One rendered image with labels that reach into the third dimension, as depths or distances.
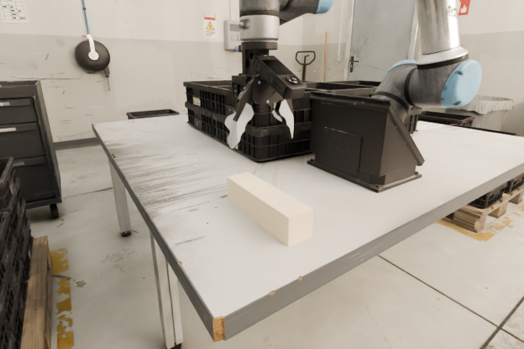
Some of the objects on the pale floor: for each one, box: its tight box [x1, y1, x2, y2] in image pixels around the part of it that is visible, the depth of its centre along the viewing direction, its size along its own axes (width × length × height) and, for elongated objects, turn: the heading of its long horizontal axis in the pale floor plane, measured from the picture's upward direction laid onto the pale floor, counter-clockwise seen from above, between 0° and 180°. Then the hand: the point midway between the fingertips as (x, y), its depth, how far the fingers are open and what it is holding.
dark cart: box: [0, 80, 62, 219], centre depth 200 cm, size 60×45×90 cm
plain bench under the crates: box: [91, 115, 524, 349], centre depth 155 cm, size 160×160×70 cm
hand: (265, 145), depth 61 cm, fingers open, 14 cm apart
